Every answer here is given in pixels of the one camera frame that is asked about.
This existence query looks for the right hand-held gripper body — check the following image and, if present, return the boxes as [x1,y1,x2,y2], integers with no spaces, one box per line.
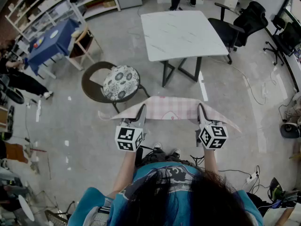
[195,120,230,150]

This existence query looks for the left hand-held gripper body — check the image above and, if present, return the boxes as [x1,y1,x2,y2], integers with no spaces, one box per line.
[114,118,148,153]

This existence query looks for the pink checked tablecloth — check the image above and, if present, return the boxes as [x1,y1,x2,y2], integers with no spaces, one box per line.
[98,96,243,134]

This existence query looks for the person's left forearm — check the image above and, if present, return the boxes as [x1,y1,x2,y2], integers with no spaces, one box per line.
[112,149,137,196]

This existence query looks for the person's right forearm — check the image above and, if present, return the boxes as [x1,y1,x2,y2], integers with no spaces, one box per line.
[203,148,220,174]

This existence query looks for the person's black trousers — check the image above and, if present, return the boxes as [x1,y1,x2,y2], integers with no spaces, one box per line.
[135,147,197,168]

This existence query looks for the floral round seat cushion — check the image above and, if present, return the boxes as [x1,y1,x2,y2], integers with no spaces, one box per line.
[103,65,140,101]

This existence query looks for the white power strip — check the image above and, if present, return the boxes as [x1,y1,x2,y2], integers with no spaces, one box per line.
[245,171,260,186]

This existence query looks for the round dark wicker chair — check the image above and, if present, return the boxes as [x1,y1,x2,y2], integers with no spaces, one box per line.
[81,61,151,114]

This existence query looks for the person's teal shirt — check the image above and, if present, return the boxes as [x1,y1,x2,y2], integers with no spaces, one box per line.
[66,162,265,226]

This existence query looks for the white floor fan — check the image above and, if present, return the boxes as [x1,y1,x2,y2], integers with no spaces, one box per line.
[279,122,301,140]

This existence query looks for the white marble table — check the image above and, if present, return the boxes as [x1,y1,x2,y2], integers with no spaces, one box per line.
[140,10,230,88]

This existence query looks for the light wooden chair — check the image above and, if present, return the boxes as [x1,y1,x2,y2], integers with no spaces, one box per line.
[68,24,104,71]

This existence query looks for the black office chair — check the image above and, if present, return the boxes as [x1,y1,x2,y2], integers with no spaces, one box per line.
[263,15,301,66]
[207,1,269,65]

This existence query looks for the blue cloth covered table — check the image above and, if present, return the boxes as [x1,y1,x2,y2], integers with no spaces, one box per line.
[24,18,80,77]

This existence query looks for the white shelving rack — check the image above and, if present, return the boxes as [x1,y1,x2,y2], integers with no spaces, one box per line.
[4,0,87,42]
[62,0,122,20]

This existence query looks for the white floor cable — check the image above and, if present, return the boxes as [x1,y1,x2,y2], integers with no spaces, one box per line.
[206,55,278,106]

